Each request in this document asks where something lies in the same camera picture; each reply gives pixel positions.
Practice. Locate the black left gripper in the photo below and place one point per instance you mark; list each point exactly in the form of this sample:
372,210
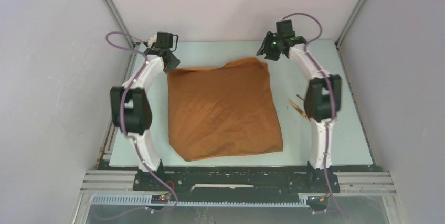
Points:
174,62

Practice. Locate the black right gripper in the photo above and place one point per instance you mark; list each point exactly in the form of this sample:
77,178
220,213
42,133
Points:
266,46

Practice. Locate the orange cloth napkin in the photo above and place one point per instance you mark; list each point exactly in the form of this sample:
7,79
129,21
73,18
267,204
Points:
225,111

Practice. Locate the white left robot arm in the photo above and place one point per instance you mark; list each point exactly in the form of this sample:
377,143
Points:
130,108

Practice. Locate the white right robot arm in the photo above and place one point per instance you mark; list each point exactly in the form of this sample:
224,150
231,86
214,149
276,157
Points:
322,99

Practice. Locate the gold knife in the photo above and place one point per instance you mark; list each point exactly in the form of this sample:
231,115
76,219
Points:
298,109

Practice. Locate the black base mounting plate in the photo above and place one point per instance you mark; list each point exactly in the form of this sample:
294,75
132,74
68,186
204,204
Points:
236,185

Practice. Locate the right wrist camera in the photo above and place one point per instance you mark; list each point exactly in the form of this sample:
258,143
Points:
285,29

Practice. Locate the aluminium frame rail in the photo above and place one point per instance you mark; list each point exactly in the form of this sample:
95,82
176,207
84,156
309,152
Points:
116,187

